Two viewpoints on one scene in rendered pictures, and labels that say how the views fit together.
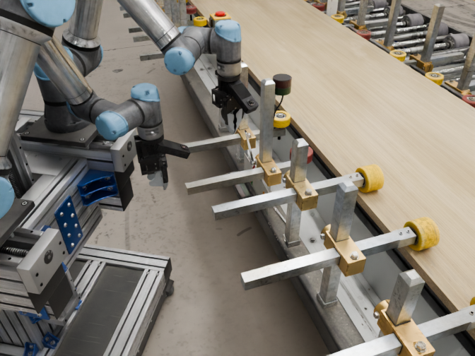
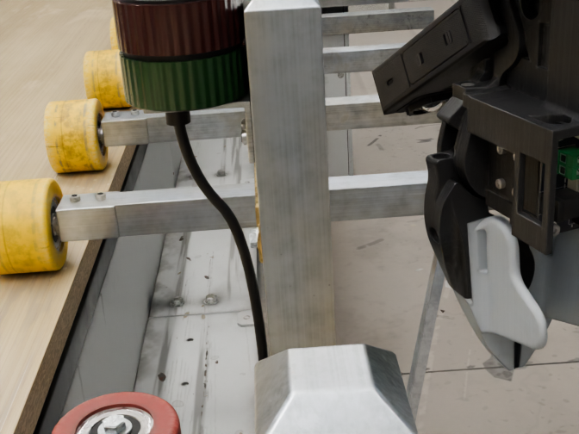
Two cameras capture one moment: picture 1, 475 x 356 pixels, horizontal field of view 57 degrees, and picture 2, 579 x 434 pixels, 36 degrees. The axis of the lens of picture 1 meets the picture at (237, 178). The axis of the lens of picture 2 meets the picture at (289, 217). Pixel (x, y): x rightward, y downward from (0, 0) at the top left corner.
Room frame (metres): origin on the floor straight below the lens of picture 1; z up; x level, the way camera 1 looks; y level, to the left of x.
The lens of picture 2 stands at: (1.65, 0.02, 1.24)
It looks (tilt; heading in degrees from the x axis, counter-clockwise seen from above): 23 degrees down; 197
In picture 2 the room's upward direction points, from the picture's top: 4 degrees counter-clockwise
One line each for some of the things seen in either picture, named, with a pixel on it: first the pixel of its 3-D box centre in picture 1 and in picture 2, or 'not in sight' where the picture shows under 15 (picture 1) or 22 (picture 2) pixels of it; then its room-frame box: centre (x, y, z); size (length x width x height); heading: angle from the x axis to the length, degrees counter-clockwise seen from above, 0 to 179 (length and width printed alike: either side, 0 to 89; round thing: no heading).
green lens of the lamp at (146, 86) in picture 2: (281, 87); (185, 70); (1.26, -0.14, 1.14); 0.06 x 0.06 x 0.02
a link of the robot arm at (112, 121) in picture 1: (115, 119); not in sight; (1.02, 0.33, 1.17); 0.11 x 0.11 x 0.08; 54
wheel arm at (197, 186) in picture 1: (247, 176); not in sight; (1.19, -0.04, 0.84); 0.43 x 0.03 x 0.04; 108
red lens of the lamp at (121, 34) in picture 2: (282, 80); (179, 17); (1.26, -0.14, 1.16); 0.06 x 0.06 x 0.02
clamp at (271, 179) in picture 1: (268, 168); not in sight; (1.23, -0.11, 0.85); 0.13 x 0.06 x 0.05; 18
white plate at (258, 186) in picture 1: (255, 182); not in sight; (1.27, -0.07, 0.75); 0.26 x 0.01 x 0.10; 18
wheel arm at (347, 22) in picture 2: not in sight; (280, 26); (0.25, -0.40, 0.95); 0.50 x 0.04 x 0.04; 108
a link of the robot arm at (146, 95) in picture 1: (145, 105); not in sight; (1.09, 0.25, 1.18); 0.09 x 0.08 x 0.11; 144
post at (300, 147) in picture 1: (294, 205); not in sight; (1.01, -0.18, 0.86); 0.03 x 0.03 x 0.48; 18
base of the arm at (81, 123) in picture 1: (66, 107); not in sight; (1.25, 0.55, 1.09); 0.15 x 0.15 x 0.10
